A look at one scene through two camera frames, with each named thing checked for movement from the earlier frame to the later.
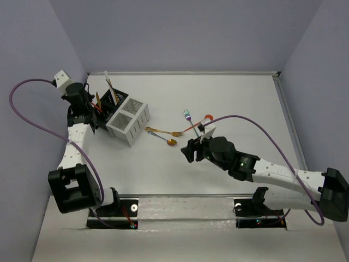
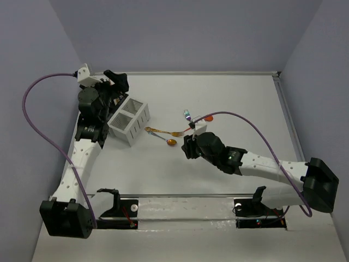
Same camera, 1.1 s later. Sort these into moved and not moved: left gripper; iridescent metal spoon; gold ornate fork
Moved: left gripper
Not moved: gold ornate fork; iridescent metal spoon
